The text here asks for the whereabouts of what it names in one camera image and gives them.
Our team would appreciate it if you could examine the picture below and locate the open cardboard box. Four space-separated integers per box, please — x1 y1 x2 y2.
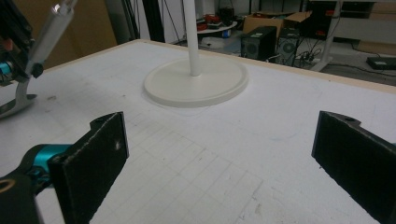
242 11 312 35

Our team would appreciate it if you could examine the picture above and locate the white desk leg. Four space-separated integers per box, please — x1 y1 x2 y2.
311 0 344 73

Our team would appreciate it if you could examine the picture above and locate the round white table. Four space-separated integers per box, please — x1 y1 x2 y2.
195 21 238 35

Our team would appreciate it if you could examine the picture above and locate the black metal frame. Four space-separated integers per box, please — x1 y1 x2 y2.
122 0 166 44

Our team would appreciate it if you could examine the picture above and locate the white hook stand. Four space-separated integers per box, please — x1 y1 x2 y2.
143 0 250 109

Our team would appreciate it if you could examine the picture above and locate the black computer tower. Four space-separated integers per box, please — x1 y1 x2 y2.
276 27 303 67
241 26 278 63

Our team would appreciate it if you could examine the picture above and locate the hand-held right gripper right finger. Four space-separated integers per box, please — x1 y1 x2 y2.
311 110 396 224

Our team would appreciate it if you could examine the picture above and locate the flat black device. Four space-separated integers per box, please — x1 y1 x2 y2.
366 55 396 71

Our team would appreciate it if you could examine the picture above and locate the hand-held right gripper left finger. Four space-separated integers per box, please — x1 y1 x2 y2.
48 111 130 224

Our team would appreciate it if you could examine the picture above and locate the brown board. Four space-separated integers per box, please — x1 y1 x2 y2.
12 0 118 70

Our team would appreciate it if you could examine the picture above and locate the white grid mat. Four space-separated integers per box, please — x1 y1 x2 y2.
0 40 396 224

